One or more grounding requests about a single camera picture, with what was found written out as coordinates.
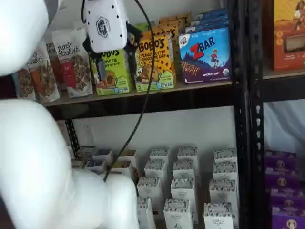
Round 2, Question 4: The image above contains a white patterned-top pantry box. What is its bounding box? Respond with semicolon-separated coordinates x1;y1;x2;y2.
170;178;199;206
163;199;194;229
213;149;238;166
209;179;239;206
172;161;196;182
177;146;199;166
149;148;171;166
137;197;156;229
144;160;167;182
212;162;239;183
137;177;163;203
203;202;234;229

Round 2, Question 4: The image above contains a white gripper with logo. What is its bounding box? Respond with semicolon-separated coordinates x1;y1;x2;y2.
82;0;143;84

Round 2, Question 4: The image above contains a purple snack box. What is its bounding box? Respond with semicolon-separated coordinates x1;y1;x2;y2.
270;187;305;208
265;150;298;169
271;206;305;229
265;167;300;189

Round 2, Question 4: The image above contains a green Bobo's apple pie box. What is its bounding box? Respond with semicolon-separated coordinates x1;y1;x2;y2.
135;22;156;33
89;49;133;96

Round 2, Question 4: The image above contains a blue ZBar chocolate chip box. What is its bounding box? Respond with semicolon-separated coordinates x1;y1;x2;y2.
178;26;232;84
196;8;227;19
190;14;229;26
185;20;230;34

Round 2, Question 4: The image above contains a white Purely Elizabeth granola bag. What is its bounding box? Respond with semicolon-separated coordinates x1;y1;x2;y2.
45;39;64;91
51;27;94;99
14;68;37;101
28;42;61;103

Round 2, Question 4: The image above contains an orange snack box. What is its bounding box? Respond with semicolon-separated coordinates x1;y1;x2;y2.
271;0;305;72

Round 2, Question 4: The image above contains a black metal shelf rack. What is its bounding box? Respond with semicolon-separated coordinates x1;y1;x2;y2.
249;0;305;229
44;0;250;229

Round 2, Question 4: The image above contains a yellow Bobo's peanut butter box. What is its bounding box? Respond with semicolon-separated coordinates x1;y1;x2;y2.
152;25;181;74
156;18;189;36
134;33;177;93
159;12;192;22

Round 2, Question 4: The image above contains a wooden shelf board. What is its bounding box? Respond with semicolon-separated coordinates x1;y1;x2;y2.
44;80;233;107
263;68;305;80

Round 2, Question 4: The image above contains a white box with colourful top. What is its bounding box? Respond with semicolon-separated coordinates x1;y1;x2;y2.
118;149;138;167
111;160;134;178

